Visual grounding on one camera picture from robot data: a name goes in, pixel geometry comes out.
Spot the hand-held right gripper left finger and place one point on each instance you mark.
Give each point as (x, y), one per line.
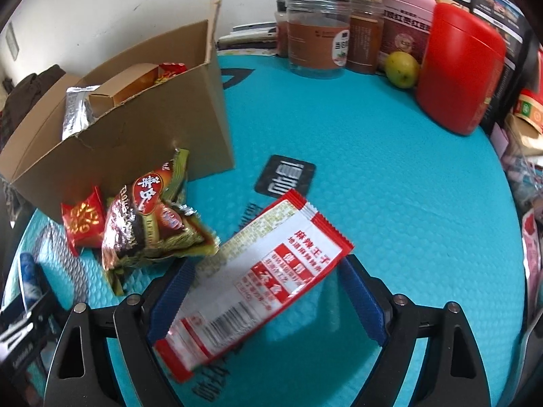
(169, 305)

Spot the white silver snack packet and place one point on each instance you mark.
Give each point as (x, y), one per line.
(76, 110)

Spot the white flat device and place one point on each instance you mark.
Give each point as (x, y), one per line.
(250, 29)

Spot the black printed pouch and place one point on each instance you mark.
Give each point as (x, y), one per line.
(496, 4)

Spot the red canister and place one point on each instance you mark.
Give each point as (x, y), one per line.
(462, 68)

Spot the brown cardboard box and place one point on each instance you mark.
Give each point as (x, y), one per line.
(148, 135)

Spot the red gold snack packet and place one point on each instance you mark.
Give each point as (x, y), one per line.
(169, 70)

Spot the small framed wall picture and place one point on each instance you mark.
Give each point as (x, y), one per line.
(12, 42)

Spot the small jar with black lid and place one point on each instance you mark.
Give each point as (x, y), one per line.
(282, 29)

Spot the brown spice jar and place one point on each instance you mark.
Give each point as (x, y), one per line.
(365, 38)

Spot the small tan cardboard box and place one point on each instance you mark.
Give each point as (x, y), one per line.
(123, 84)

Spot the brown coat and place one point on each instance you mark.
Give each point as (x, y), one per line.
(25, 93)

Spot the dark red green snack packet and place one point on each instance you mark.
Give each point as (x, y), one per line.
(140, 220)

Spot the pink bottle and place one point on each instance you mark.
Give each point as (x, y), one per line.
(407, 17)

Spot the red white snack packet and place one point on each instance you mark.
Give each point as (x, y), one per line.
(263, 271)

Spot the wide jar with brown powder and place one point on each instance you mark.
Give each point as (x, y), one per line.
(314, 38)

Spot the clear bag of pink sweets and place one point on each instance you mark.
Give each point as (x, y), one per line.
(524, 174)

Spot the small red snack packet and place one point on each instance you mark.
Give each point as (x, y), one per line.
(82, 220)

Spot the yellow green lemon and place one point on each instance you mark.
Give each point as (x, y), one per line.
(401, 70)

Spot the red orange snack packet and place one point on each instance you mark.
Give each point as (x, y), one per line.
(529, 110)

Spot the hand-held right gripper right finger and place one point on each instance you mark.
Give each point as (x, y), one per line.
(365, 305)

